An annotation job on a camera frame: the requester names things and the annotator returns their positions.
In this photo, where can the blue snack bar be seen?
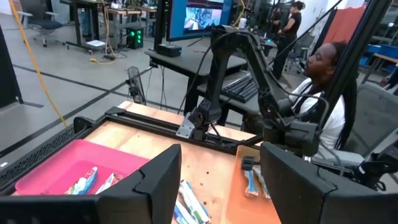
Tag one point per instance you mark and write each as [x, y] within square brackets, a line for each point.
[82, 183]

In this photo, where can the orange plastic tray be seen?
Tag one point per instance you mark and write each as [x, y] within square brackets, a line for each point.
[239, 205]

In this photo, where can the black box device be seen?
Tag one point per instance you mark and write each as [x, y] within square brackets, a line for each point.
[168, 50]

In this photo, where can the black backlit keyboard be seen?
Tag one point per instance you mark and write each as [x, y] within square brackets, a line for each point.
[239, 90]

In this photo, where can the computer tower green lights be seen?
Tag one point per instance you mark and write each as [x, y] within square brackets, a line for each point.
[135, 37]

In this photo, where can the black upright mesh device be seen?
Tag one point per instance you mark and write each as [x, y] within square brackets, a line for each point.
[135, 84]

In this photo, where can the grey monitor desk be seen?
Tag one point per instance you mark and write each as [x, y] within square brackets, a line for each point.
[186, 62]

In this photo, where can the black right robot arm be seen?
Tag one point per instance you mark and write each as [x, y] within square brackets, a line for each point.
[224, 77]

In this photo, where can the dark office chair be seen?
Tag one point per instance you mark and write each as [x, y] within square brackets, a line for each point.
[46, 25]

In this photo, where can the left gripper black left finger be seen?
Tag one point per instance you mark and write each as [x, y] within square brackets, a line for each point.
[140, 202]

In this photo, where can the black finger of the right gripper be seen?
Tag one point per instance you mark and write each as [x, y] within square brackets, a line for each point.
[247, 163]

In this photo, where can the blue red-ended granola bar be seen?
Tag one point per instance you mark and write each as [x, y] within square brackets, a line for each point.
[262, 183]
[250, 183]

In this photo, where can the grey keyboard desk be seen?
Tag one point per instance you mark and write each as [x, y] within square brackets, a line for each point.
[248, 107]

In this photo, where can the red plastic tray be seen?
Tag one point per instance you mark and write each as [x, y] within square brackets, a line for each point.
[62, 161]

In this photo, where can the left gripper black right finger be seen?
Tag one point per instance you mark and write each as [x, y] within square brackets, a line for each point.
[304, 199]

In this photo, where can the seated person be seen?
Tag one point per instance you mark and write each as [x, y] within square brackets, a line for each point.
[332, 124]

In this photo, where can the black panel with feet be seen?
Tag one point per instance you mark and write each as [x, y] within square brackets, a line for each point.
[7, 77]

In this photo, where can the standing person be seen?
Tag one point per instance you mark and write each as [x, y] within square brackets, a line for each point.
[289, 31]

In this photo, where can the white cup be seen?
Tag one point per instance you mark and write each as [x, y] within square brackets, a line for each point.
[242, 24]

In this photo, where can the blue-screen monitor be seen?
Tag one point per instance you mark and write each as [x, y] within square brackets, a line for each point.
[177, 18]

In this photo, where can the grey office chair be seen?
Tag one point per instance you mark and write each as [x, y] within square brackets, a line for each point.
[373, 118]

